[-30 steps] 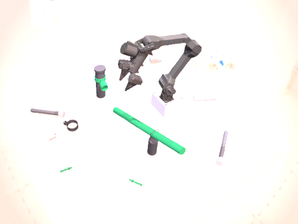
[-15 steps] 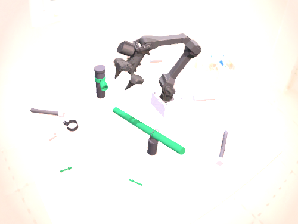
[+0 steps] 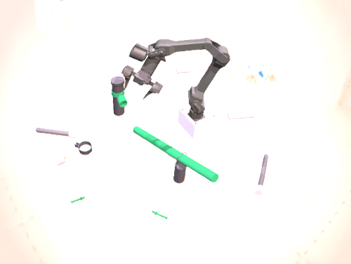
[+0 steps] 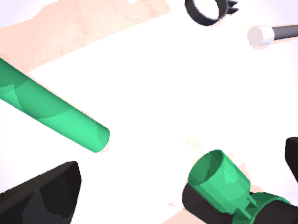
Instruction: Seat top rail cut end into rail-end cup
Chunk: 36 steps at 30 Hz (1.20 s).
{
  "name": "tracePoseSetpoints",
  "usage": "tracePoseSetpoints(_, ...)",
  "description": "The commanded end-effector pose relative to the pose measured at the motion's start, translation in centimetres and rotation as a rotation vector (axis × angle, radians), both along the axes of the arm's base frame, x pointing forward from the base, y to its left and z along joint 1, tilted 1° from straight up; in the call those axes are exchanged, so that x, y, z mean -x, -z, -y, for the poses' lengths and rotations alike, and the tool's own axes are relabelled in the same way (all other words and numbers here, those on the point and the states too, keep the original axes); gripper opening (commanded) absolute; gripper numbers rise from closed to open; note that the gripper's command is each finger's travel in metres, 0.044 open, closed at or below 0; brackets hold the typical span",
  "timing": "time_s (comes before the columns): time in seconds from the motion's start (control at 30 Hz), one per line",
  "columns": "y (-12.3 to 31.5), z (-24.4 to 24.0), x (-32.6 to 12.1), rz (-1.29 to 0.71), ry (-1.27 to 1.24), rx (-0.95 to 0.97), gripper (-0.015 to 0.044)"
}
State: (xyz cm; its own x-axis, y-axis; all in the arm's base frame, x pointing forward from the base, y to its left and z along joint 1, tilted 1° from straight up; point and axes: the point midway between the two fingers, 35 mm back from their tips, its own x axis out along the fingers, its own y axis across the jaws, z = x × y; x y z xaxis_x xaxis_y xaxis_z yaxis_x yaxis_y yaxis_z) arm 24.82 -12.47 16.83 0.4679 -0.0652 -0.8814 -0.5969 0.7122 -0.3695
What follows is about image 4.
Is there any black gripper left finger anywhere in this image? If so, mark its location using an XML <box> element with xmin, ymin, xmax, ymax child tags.
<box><xmin>0</xmin><ymin>161</ymin><xmax>81</xmax><ymax>224</ymax></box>

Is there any grey cylindrical post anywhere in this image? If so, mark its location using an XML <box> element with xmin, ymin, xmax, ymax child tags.
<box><xmin>182</xmin><ymin>183</ymin><xmax>298</xmax><ymax>224</ymax></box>

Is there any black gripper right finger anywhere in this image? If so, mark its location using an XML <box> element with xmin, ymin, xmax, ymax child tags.
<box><xmin>285</xmin><ymin>136</ymin><xmax>298</xmax><ymax>183</ymax></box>

